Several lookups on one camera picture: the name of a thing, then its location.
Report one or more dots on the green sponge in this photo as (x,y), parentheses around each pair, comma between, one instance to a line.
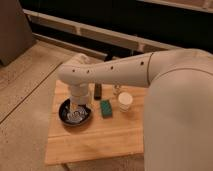
(106,109)

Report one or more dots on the small clear bottle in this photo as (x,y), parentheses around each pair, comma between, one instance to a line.
(116,90)

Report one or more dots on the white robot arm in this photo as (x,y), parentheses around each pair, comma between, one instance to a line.
(178,107)

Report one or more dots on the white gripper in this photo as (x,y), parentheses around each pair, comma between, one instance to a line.
(79,96)

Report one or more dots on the grey cabinet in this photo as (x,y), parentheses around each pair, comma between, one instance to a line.
(15,33)

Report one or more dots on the white paper cup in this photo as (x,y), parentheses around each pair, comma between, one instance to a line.
(125,100)

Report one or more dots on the black bowl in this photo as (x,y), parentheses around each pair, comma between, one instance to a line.
(73,117)

